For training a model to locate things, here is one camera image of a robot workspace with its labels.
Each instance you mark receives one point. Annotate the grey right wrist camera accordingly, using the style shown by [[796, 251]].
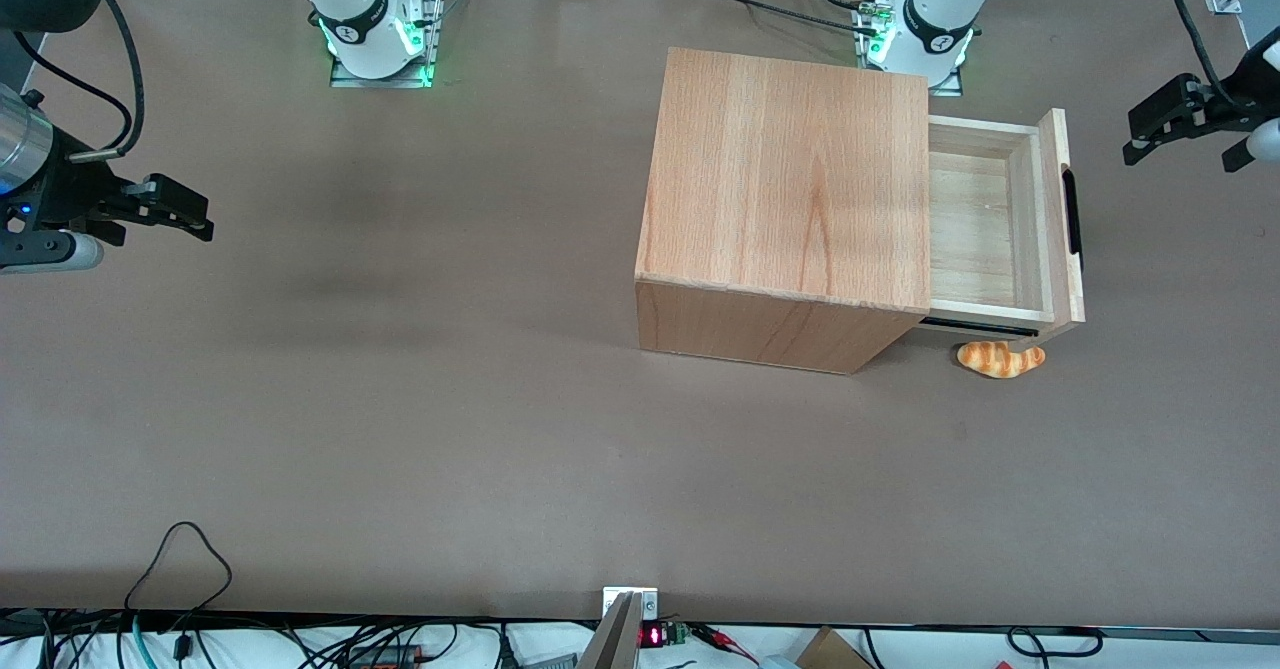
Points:
[[50, 251]]

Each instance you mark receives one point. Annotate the red digit display module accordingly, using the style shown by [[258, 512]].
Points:
[[655, 636]]

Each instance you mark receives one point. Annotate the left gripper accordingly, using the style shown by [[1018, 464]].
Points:
[[1203, 106]]

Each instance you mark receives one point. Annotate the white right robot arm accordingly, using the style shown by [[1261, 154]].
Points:
[[355, 9]]

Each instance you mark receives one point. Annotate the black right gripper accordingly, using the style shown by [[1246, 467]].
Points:
[[67, 192]]

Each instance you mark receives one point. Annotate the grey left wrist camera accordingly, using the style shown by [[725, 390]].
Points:
[[1265, 141]]

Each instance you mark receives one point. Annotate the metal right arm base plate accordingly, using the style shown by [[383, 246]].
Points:
[[385, 79]]

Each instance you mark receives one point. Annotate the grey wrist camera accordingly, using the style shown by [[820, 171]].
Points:
[[1265, 141], [50, 251]]

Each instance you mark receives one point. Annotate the light wooden drawer cabinet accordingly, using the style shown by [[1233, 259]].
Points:
[[780, 179]]

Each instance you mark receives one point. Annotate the striped toy bread roll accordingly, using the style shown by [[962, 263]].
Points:
[[1000, 361]]

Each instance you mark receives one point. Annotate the brown cardboard piece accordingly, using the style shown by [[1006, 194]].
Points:
[[830, 651]]

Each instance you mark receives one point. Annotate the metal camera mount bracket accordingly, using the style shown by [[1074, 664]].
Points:
[[615, 639]]

